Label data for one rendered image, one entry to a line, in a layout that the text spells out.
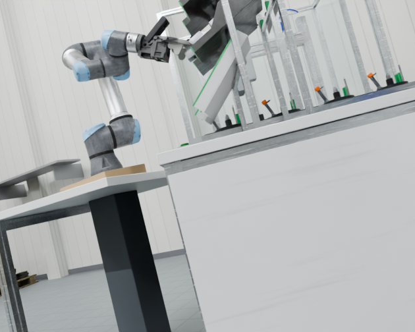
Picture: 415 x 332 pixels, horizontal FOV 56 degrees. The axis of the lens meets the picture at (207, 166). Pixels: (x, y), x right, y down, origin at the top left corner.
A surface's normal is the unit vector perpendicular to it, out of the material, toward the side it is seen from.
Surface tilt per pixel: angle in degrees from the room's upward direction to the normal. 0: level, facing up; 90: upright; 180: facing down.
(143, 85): 90
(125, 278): 90
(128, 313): 90
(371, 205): 90
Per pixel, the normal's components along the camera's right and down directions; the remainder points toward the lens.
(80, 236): -0.47, 0.06
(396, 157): -0.01, -0.07
